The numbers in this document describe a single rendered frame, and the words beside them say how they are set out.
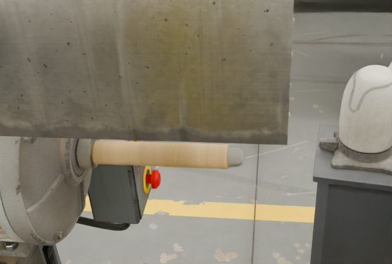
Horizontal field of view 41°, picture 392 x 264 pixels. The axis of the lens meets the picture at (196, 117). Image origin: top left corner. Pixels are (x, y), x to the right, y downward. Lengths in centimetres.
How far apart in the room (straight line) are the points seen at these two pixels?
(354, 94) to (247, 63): 105
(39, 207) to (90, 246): 170
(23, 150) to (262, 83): 31
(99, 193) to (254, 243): 133
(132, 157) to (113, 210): 38
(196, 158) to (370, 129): 88
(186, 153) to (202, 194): 184
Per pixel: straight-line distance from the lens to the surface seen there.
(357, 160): 156
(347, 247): 172
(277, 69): 43
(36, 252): 104
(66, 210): 73
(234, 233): 232
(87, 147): 70
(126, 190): 102
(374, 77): 147
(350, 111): 149
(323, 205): 162
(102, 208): 107
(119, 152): 69
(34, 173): 64
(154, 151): 68
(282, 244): 228
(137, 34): 43
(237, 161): 67
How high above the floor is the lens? 167
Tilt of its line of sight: 33 degrees down
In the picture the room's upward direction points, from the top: 4 degrees counter-clockwise
